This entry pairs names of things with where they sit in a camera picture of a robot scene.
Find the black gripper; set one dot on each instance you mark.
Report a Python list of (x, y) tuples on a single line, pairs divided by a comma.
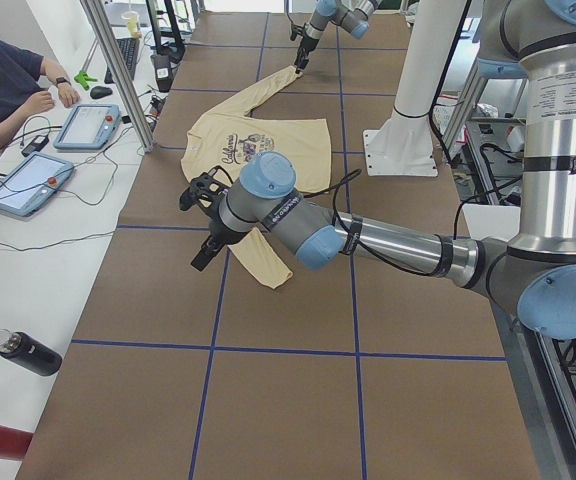
[(305, 46), (214, 230)]

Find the yellow long-sleeve printed shirt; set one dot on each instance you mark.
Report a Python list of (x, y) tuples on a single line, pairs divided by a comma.
[(274, 165)]

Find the far blue teach pendant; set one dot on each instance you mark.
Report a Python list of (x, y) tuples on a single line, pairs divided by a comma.
[(89, 127)]

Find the blue teach pendant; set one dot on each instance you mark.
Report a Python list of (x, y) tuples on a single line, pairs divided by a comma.
[(89, 127), (32, 183)]

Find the black keyboard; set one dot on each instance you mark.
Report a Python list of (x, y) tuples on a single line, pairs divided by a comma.
[(128, 48)]

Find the yellow drink cup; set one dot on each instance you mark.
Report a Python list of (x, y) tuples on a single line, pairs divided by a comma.
[(132, 22)]

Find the black computer mouse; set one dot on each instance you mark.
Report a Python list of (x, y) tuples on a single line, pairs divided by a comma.
[(99, 92)]

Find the near blue teach pendant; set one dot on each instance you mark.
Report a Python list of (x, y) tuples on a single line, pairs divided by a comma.
[(32, 183)]

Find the green plastic clamp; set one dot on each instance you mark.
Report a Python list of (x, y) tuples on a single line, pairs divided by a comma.
[(84, 79)]

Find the black water bottle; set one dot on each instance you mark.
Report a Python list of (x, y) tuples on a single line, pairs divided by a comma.
[(29, 353)]

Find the person in navy shirt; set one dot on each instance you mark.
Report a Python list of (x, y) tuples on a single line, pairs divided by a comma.
[(21, 96)]

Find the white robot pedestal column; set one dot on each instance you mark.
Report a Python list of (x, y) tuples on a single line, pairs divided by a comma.
[(403, 145)]

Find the aluminium frame post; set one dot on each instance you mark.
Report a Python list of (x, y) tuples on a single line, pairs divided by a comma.
[(95, 13)]

